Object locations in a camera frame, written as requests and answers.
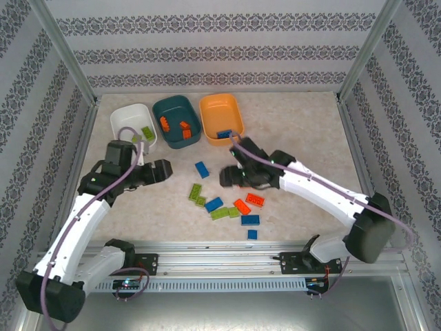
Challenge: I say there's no orange plastic container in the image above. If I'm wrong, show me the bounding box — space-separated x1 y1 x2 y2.
198 93 245 147

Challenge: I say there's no teal plastic container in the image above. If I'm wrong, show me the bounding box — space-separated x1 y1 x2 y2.
152 94 203 150

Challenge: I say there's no grey slotted cable duct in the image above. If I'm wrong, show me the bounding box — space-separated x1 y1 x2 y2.
92 277 307 294

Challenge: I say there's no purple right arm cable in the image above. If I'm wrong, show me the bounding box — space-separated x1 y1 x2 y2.
229 132 416 301

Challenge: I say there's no aluminium side rail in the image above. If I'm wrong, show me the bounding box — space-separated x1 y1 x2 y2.
336 99 393 249
47 98 101 252

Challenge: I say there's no aluminium frame post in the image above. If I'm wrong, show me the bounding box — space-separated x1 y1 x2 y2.
27 0 103 106
336 0 404 104

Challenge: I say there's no small circuit board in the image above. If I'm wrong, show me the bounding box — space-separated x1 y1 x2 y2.
306 277 330 290
112 279 143 290

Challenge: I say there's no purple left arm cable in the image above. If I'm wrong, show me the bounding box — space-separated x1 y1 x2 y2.
40 126 151 330

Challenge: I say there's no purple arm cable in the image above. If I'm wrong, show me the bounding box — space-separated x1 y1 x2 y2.
40 126 151 330
229 132 416 301

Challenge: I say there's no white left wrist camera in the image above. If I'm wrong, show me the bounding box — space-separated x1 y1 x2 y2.
136 139 150 166

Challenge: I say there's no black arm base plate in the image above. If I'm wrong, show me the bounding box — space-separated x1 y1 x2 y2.
279 251 344 276
122 253 159 277

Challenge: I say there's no aluminium mounting rail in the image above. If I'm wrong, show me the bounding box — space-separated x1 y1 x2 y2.
32 239 411 277

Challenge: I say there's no white plastic container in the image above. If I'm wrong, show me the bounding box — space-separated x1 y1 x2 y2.
110 103 158 154

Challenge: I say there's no grey metal panel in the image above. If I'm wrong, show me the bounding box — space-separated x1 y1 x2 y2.
20 275 424 331

